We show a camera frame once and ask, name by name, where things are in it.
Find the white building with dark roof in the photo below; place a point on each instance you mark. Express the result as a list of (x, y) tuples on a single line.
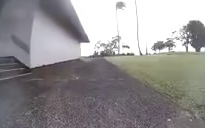
[(50, 40)]

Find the grey concrete steps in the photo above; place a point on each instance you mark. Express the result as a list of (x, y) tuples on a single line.
[(3, 68)]

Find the tall thin palm tree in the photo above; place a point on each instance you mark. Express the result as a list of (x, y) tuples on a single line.
[(137, 30)]

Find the large dark tree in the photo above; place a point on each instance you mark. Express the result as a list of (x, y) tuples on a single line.
[(198, 35)]

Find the dark gravel path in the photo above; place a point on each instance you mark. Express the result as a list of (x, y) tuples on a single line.
[(90, 96)]

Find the small dark tree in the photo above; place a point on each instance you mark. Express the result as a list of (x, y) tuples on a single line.
[(170, 43), (158, 45)]

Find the palm tree with leafy crown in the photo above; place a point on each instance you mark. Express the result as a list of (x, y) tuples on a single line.
[(118, 33)]

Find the green grass lawn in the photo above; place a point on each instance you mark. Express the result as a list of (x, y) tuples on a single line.
[(170, 71)]

